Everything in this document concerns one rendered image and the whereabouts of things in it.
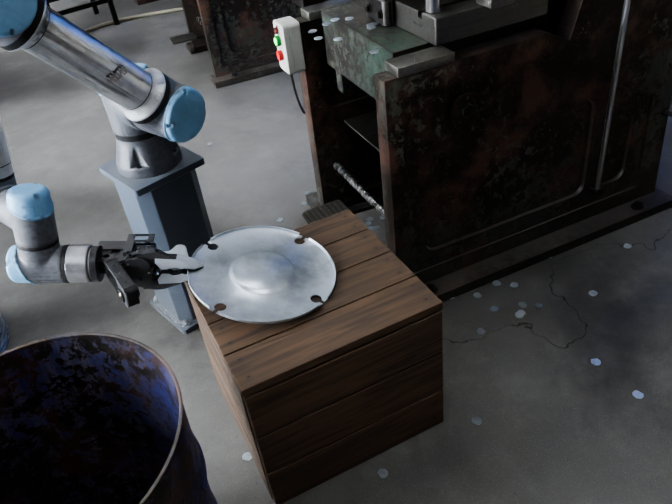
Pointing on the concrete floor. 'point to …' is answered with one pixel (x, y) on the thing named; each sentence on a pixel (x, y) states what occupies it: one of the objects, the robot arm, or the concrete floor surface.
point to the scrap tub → (95, 425)
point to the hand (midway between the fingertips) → (196, 269)
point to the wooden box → (333, 365)
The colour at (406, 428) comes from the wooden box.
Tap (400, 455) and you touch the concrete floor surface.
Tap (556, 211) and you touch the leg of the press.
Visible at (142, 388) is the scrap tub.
